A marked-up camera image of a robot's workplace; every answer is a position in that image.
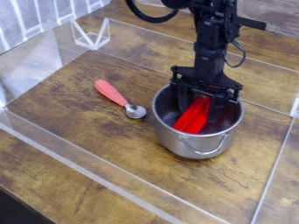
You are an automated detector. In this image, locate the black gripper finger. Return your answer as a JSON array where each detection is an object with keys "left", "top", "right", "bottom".
[
  {"left": 176, "top": 85, "right": 192, "bottom": 112},
  {"left": 208, "top": 94, "right": 227, "bottom": 122}
]

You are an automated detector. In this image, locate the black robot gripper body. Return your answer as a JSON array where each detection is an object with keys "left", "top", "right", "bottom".
[{"left": 170, "top": 66, "right": 243, "bottom": 101}]

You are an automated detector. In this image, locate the red plastic block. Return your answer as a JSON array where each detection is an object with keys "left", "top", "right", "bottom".
[{"left": 172, "top": 97, "right": 211, "bottom": 134}]

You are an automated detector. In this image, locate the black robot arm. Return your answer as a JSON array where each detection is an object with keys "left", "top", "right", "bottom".
[{"left": 161, "top": 0, "right": 265, "bottom": 123}]

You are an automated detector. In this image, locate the silver metal pot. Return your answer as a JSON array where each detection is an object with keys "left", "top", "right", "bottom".
[{"left": 152, "top": 85, "right": 244, "bottom": 159}]

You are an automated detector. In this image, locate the spoon with red handle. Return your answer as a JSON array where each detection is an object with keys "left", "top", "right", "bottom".
[{"left": 94, "top": 80, "right": 145, "bottom": 119}]

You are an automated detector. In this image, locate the black cable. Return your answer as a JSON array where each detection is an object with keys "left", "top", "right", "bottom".
[{"left": 124, "top": 0, "right": 181, "bottom": 25}]

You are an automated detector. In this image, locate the clear acrylic enclosure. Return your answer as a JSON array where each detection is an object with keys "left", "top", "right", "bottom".
[{"left": 0, "top": 17, "right": 299, "bottom": 224}]

